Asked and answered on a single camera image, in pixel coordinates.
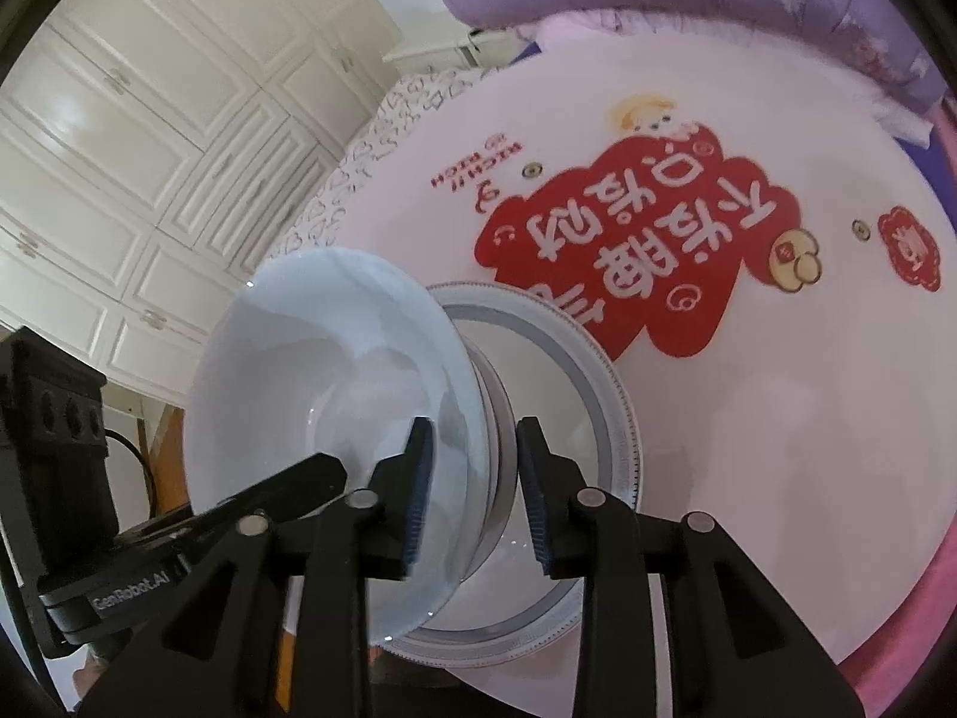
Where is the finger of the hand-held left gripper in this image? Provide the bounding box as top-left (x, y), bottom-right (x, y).
top-left (183, 452), bottom-right (349, 540)

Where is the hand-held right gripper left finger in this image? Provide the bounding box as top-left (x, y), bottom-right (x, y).
top-left (78, 417), bottom-right (436, 718)

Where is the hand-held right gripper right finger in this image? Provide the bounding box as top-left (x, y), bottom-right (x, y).
top-left (516, 416), bottom-right (864, 718)

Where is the white bowl with grey rim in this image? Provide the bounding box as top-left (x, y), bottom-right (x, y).
top-left (181, 247), bottom-right (483, 648)
top-left (441, 336), bottom-right (520, 592)

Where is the white plate with grey rim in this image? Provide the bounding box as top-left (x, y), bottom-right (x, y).
top-left (374, 280), bottom-right (644, 667)
top-left (374, 280), bottom-right (645, 668)

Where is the round pink printed table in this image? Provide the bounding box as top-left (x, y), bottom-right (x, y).
top-left (295, 11), bottom-right (957, 693)

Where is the cream panelled wardrobe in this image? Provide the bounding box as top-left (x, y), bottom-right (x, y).
top-left (0, 0), bottom-right (405, 420)

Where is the bed with heart-print sheet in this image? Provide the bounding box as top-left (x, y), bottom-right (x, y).
top-left (273, 63), bottom-right (510, 278)

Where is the pink bed sheet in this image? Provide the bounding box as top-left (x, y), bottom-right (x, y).
top-left (830, 82), bottom-right (957, 718)

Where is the cream nightstand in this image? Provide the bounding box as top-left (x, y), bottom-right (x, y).
top-left (383, 26), bottom-right (495, 70)

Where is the black cable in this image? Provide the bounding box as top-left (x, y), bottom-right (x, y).
top-left (100, 428), bottom-right (161, 525)

